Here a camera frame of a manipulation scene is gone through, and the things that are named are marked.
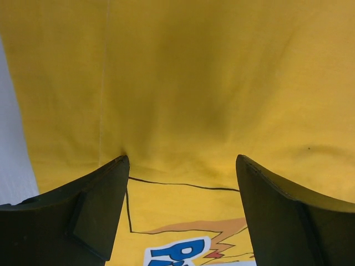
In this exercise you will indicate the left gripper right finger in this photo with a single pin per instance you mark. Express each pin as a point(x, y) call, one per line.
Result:
point(293, 225)

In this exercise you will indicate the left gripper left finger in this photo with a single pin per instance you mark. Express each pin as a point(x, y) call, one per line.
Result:
point(74, 224)

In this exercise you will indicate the yellow cartoon placemat cloth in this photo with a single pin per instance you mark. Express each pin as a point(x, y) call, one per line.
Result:
point(183, 87)

